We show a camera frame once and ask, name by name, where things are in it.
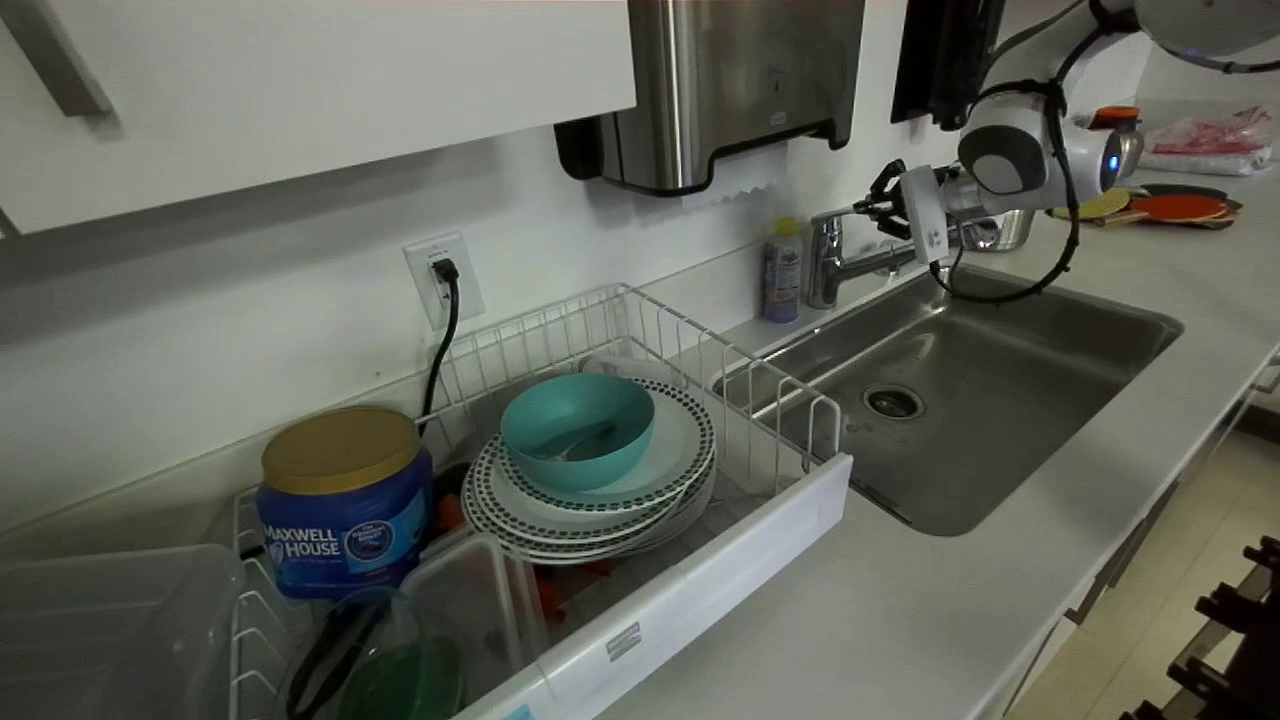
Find metal cabinet handle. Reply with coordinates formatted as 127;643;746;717
2;0;127;125

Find black utensil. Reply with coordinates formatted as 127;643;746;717
280;593;397;720

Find small clear plastic container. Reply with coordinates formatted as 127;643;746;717
390;531;557;711

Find green bowl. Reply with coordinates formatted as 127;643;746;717
333;637;470;720

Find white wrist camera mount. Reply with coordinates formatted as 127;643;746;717
899;160;961;266

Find white dish rack tray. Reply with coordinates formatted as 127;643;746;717
442;447;855;720

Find white wall power outlet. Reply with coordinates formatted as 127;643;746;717
399;233;491;330

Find orange plate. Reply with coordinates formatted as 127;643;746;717
1123;180;1248;233

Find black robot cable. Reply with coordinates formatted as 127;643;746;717
930;0;1151;307

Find chrome faucet with spout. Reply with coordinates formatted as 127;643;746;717
804;210;926;310

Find black wall dispenser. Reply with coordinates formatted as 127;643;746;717
889;0;1011;137

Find black rack frame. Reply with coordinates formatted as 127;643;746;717
1123;531;1280;720

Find small orange lid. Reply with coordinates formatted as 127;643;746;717
1088;98;1149;131

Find stainless paper towel dispenser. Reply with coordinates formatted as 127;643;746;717
551;0;870;199

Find white plate black dotted rim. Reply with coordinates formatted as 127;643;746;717
461;434;725;570
483;381;721;521

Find stainless steel sink basin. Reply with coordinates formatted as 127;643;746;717
713;262;1187;539

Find blue coffee can yellow lid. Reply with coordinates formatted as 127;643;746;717
251;400;441;603

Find teal bowl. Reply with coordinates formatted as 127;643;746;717
494;368;658;497

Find round metal sink drain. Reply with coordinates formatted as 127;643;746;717
864;383;926;421

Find yellow round item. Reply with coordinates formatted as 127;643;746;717
1063;187;1137;227

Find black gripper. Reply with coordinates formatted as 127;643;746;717
855;156;917;254

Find black plug with cable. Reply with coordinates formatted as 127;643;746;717
414;254;467;421

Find red white plastic bag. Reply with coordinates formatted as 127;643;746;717
1140;102;1280;180

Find white upper cabinet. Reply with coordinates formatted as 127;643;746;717
0;0;639;236

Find dish soap bottle yellow cap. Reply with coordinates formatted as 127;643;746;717
760;216;808;329

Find white wire dish rack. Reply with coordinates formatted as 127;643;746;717
222;280;851;720

